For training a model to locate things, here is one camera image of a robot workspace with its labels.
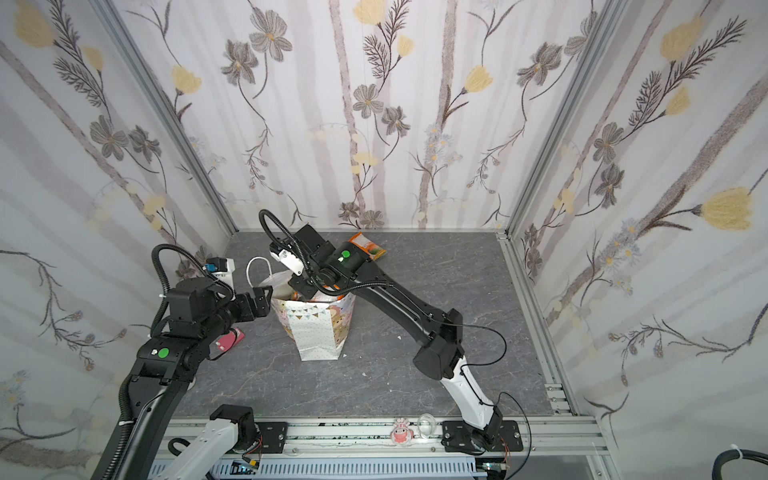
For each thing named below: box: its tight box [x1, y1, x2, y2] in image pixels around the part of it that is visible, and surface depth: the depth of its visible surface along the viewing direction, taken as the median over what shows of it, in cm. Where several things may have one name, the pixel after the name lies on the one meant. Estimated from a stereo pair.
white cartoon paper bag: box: [246, 256, 356, 362], surface depth 76 cm
